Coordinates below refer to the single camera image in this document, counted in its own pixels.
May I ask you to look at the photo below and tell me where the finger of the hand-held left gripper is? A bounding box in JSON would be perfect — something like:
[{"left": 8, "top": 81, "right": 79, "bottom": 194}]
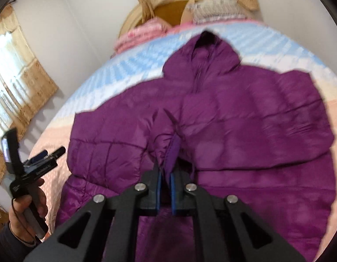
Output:
[
  {"left": 48, "top": 146, "right": 66, "bottom": 160},
  {"left": 28, "top": 150, "right": 50, "bottom": 165}
]

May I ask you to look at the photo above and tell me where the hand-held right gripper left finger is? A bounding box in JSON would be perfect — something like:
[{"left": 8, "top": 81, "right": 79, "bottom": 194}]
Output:
[{"left": 22, "top": 160, "right": 162, "bottom": 262}]

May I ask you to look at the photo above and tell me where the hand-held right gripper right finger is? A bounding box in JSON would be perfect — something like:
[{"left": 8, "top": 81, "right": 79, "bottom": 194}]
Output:
[{"left": 170, "top": 169, "right": 306, "bottom": 262}]

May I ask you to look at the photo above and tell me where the purple puffer jacket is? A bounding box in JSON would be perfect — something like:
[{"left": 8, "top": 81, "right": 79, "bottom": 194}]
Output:
[{"left": 56, "top": 30, "right": 337, "bottom": 262}]

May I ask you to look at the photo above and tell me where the person's left forearm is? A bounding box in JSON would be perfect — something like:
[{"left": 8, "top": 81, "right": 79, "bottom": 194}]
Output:
[{"left": 0, "top": 221, "right": 39, "bottom": 262}]

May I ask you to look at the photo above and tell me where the person's left hand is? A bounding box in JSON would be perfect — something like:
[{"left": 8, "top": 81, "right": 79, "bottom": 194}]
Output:
[{"left": 9, "top": 179, "right": 49, "bottom": 242}]

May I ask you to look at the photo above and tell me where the large beige patterned curtain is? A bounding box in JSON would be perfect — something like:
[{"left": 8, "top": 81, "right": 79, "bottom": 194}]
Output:
[{"left": 0, "top": 4, "right": 59, "bottom": 186}]

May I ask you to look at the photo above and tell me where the dotted pastel bedspread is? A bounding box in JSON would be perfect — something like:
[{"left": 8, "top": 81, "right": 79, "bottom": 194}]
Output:
[{"left": 0, "top": 20, "right": 337, "bottom": 262}]

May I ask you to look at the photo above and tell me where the folded pink blanket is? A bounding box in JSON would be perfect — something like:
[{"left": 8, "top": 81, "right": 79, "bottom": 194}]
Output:
[{"left": 114, "top": 16, "right": 173, "bottom": 53}]

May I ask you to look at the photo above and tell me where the pink bed sheet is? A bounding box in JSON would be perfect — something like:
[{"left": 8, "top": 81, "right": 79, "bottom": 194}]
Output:
[{"left": 167, "top": 19, "right": 254, "bottom": 34}]

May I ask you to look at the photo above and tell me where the cream wooden headboard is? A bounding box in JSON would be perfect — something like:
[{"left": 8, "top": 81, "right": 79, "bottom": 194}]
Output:
[{"left": 119, "top": 0, "right": 202, "bottom": 37}]

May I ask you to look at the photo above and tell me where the striped patterned pillow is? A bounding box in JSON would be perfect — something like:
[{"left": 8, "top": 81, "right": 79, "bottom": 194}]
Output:
[{"left": 185, "top": 0, "right": 253, "bottom": 25}]

